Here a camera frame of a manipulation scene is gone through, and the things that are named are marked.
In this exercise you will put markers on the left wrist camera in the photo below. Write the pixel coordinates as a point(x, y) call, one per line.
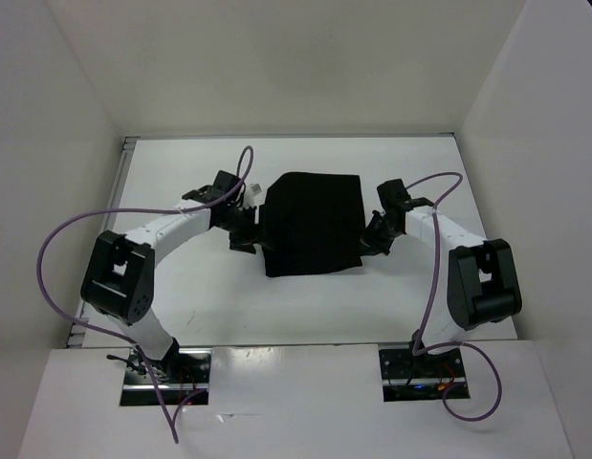
point(250, 194)

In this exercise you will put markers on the black skirt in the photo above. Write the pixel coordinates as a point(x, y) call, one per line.
point(312, 223)

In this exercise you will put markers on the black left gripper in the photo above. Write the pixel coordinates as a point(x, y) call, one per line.
point(255, 233)

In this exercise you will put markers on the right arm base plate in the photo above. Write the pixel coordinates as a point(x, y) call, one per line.
point(407, 378)

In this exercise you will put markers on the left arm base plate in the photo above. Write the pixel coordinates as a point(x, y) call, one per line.
point(188, 384)

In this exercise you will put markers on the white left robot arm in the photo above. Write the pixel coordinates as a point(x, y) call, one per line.
point(120, 278)

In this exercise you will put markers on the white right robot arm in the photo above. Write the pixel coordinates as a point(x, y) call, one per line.
point(474, 279)

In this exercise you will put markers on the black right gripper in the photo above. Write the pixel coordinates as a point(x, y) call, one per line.
point(369, 243)

